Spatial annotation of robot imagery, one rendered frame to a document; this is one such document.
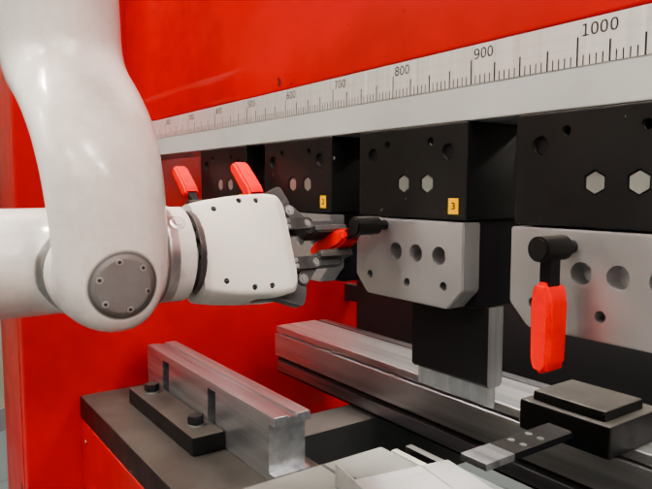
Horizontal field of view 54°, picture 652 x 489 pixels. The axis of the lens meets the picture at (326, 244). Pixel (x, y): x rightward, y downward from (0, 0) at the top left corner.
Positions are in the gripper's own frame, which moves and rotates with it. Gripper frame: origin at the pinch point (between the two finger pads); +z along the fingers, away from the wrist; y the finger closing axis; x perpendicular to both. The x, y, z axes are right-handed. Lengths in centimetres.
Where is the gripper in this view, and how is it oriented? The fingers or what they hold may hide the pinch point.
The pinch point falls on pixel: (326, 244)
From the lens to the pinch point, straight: 65.6
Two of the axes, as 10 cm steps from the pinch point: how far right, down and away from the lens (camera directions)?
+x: 5.4, -2.9, -7.9
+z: 8.2, -0.5, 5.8
